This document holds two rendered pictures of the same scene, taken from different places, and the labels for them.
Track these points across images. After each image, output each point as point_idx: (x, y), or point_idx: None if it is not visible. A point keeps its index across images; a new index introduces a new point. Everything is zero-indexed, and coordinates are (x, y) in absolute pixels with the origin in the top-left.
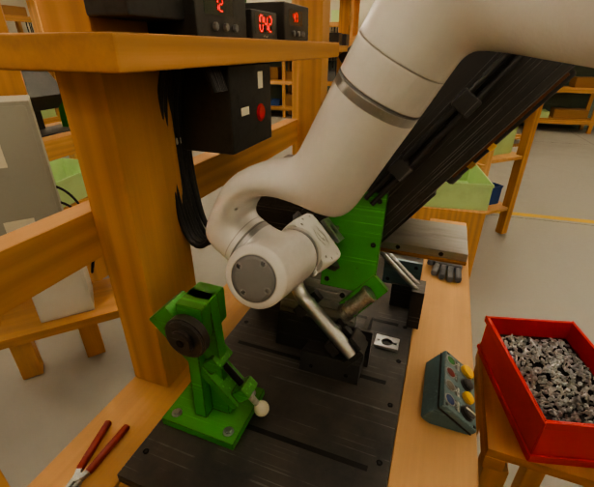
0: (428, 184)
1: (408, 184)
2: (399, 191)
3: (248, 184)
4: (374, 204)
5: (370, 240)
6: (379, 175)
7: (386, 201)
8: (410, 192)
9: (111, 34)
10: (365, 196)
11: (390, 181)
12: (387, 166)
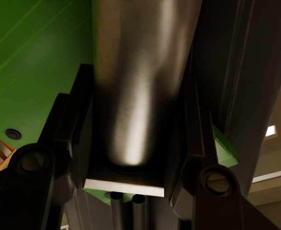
0: (82, 228)
1: (104, 218)
2: (103, 202)
3: None
4: (111, 201)
5: (32, 138)
6: (157, 211)
7: (100, 199)
8: (88, 208)
9: None
10: (141, 207)
11: (129, 224)
12: (156, 227)
